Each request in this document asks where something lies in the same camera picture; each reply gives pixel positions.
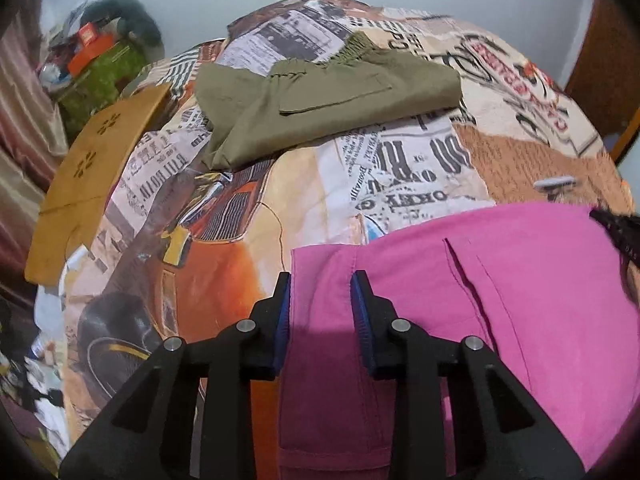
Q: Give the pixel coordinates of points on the small grey object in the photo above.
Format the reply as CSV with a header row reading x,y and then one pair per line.
x,y
554,184

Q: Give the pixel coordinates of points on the pile of papers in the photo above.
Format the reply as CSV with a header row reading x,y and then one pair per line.
x,y
35,385

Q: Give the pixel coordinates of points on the pink pants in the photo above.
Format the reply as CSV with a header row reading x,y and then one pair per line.
x,y
525,285

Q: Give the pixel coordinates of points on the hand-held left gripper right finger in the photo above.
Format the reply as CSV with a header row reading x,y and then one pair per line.
x,y
361,320

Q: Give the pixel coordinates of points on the pile of clothes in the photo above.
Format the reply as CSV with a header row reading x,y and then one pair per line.
x,y
82,7

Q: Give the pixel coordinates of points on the olive green pants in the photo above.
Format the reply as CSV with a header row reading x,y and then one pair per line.
x,y
340,95

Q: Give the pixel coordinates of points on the orange box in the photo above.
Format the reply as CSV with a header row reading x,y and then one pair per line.
x,y
87,55

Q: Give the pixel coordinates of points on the brown wooden door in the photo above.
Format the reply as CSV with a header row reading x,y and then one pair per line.
x,y
605,60

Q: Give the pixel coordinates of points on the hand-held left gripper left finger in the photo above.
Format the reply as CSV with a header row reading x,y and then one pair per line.
x,y
282,320

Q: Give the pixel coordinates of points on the striped curtain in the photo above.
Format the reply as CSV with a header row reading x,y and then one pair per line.
x,y
22,125

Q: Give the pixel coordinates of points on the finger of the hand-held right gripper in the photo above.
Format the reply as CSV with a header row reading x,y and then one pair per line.
x,y
622,235

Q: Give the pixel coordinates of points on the printed blanket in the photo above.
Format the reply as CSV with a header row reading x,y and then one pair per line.
x,y
225,240

